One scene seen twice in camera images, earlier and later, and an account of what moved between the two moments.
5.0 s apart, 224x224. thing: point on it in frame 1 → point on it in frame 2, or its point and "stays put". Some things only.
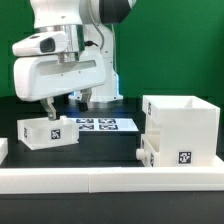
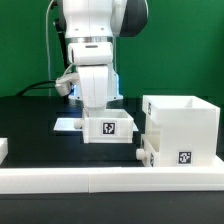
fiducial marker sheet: x=105 y=124 → x=67 y=124
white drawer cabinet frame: x=190 y=130 stays put
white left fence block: x=4 y=151 stays put
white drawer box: x=41 y=133 → x=106 y=126
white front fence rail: x=111 y=179 stays put
